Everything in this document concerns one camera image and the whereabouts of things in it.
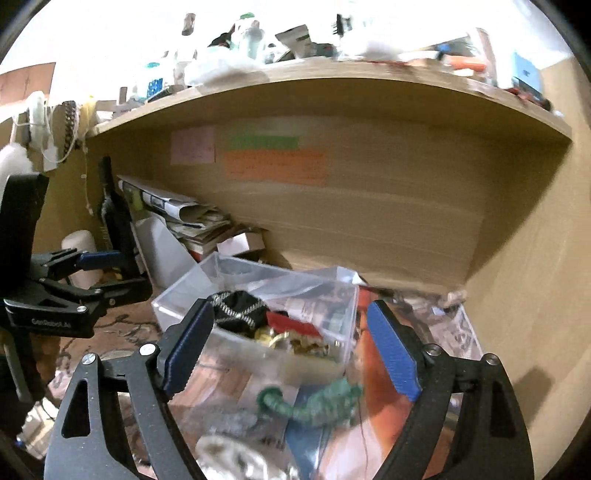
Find white plastic jug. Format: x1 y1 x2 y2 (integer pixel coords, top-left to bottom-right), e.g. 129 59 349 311
133 216 198 291

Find white cylinder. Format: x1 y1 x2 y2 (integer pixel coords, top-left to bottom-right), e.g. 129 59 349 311
61 229 103 288

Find black patterned cloth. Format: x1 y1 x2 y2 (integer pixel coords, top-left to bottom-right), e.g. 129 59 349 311
208 291 269 334

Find pink sticky note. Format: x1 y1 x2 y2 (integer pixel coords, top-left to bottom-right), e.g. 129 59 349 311
170 126 217 166

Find folded newspapers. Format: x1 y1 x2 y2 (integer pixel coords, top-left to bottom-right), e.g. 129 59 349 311
117 174 232 232

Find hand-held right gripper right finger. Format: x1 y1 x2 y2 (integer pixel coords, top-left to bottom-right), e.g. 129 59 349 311
366 299 535 480

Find wooden shelf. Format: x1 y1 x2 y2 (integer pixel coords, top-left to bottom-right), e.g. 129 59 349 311
85 60 574 289

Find white hanging cloth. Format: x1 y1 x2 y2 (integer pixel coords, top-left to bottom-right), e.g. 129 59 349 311
27 91 52 149

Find braided strap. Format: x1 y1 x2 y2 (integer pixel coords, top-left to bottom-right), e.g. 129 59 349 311
61 100 78 154

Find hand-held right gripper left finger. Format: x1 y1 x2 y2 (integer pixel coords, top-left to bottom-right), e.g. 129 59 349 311
44 298 218 480

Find clear plastic box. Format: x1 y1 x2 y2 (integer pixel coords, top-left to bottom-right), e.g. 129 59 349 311
151 251 360 387

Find red cloth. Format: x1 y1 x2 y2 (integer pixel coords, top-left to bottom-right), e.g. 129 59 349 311
265 310 325 341

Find brown cardboard sheet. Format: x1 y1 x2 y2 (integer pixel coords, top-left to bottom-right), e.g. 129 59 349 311
0 62 57 108

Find silver crumpled item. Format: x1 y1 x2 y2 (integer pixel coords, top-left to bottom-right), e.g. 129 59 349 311
195 433 298 480

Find stack of books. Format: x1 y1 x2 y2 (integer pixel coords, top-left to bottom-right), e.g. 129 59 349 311
174 220 242 260

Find green knitted scrunchie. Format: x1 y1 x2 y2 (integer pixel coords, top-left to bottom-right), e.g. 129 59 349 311
257 378 364 426

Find green sticky note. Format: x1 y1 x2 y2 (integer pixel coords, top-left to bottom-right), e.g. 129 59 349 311
226 133 300 151

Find blue box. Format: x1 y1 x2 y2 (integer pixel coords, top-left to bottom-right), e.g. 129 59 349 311
512 52 542 94

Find orange sticky note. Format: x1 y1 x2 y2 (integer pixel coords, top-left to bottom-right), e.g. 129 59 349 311
224 150 327 186

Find white plastic bag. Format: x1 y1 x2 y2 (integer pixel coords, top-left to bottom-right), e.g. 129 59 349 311
184 48 269 88

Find small cardboard box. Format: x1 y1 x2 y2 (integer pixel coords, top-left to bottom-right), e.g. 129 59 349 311
216 228 269 265

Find gold trinkets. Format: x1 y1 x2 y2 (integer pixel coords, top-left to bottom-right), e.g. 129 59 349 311
253 327 343 360

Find glossy magazine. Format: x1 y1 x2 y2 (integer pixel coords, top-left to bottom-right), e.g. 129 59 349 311
285 285 482 480

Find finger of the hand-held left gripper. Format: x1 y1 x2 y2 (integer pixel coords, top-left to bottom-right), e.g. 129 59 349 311
31 248 136 282
39 275 154 315

